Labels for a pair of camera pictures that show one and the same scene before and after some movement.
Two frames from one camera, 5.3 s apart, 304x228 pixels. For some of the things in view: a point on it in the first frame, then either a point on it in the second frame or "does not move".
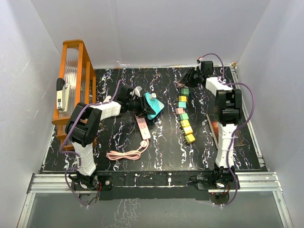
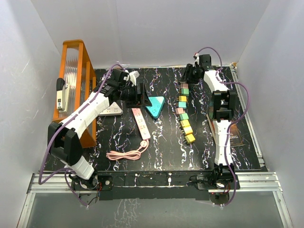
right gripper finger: [187, 78] → [188, 73]
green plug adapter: [184, 116] does not move
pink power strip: [144, 128] does not move
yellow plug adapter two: [187, 130] does not move
